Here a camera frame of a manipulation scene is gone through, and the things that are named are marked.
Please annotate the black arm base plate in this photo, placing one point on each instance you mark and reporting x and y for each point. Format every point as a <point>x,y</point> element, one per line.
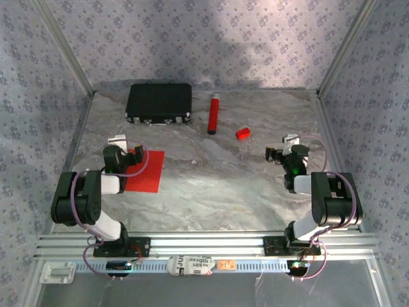
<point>140,246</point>
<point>271,246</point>

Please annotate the aluminium mounting rail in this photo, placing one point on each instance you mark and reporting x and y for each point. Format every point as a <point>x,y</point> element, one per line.
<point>207,243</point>

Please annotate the white plastic bracket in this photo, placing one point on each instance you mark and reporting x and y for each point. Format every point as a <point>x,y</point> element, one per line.
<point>57,272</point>

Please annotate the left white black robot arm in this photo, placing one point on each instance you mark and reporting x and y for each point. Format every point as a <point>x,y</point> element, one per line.
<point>92,198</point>

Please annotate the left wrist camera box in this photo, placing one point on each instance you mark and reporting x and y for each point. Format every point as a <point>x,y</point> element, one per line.
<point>116,140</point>

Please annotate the aluminium table edge rail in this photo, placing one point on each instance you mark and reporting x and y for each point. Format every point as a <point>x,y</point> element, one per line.
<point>78,134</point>
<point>329,134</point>

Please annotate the red cylindrical tube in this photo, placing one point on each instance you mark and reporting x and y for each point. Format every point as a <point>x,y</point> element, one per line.
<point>212,112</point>

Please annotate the aluminium corner post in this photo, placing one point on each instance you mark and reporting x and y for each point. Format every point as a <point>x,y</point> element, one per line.
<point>64,46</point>
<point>348,44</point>

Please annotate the red paper sheet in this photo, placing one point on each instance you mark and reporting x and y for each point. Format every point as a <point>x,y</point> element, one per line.
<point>150,174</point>

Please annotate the orange label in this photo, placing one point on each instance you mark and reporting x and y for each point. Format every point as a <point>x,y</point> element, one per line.
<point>226,264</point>

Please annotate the black hard case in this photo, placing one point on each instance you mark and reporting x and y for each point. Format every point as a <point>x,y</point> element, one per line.
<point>158,100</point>

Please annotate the small red block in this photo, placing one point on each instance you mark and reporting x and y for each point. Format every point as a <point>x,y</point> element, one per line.
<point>243,133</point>

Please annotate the small black controller board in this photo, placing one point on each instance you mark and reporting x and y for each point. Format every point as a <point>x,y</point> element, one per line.
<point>297,266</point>
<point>118,266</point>

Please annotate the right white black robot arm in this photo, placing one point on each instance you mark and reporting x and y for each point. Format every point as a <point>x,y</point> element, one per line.
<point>329,198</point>

